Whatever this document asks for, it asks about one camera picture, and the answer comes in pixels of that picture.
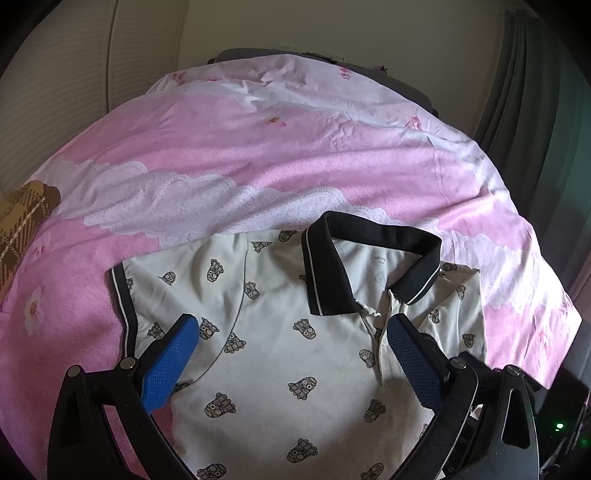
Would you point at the cream wardrobe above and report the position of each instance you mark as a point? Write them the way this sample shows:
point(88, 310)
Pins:
point(60, 69)

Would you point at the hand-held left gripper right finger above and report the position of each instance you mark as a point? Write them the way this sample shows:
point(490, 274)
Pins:
point(414, 364)

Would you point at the brown plaid pillow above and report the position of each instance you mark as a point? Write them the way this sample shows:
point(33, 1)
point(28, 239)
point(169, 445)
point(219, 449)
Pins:
point(21, 221)

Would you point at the white printed polo shirt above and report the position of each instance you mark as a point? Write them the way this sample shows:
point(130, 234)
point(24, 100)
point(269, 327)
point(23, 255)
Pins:
point(286, 360)

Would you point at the grey-green curtain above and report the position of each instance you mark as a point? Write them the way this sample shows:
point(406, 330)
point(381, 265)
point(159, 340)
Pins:
point(531, 115)

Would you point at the pink floral bed sheet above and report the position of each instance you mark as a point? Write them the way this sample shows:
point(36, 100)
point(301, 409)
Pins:
point(231, 138)

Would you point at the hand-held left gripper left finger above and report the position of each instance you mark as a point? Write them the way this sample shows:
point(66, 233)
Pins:
point(170, 364)

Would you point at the dark device with green light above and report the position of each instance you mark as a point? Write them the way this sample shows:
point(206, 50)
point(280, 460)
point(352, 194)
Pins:
point(561, 415)

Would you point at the dark grey headboard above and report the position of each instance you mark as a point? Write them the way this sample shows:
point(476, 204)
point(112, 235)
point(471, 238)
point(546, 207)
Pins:
point(406, 87)

